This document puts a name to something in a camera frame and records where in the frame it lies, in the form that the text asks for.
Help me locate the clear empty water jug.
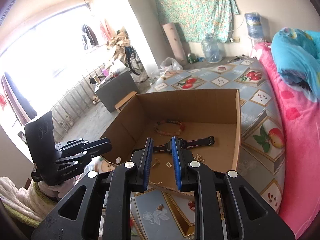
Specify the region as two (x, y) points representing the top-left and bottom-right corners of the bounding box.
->
(201, 35), (222, 63)

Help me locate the brown cardboard box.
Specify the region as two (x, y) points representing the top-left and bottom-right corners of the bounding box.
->
(103, 89), (241, 181)

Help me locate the pink rolled mat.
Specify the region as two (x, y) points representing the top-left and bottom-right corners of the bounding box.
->
(163, 23), (188, 67)

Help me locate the green floral wall cloth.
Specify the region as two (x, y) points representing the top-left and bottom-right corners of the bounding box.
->
(155, 0), (239, 43)

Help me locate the blue pillow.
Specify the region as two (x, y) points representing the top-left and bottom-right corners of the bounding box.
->
(271, 27), (319, 99)

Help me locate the white fluffy towel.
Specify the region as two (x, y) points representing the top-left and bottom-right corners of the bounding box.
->
(1, 177), (57, 228)

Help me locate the grey cabinet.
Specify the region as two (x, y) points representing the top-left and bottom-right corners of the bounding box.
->
(94, 70), (140, 113)

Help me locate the fruit pattern table cover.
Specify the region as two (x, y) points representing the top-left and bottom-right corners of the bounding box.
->
(130, 59), (294, 239)

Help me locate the pink floral blanket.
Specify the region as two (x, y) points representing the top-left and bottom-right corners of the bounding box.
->
(251, 42), (319, 238)

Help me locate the wheelchair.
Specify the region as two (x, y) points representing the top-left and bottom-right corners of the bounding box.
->
(125, 46), (144, 76)

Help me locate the white plastic bag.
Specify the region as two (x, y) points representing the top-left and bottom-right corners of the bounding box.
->
(160, 57), (183, 70)

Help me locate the gold silver chain charm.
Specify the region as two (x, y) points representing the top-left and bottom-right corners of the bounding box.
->
(194, 154), (205, 163)

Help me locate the small gold bee brooch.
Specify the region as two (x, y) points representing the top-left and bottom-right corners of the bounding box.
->
(157, 204), (164, 211)

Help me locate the multicolour bead necklace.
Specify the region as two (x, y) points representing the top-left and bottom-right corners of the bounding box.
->
(154, 119), (187, 137)

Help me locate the blue water jug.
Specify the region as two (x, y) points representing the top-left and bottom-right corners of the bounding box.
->
(245, 12), (264, 39)

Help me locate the pile of clothes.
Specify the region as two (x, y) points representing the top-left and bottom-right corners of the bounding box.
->
(107, 28), (131, 63)

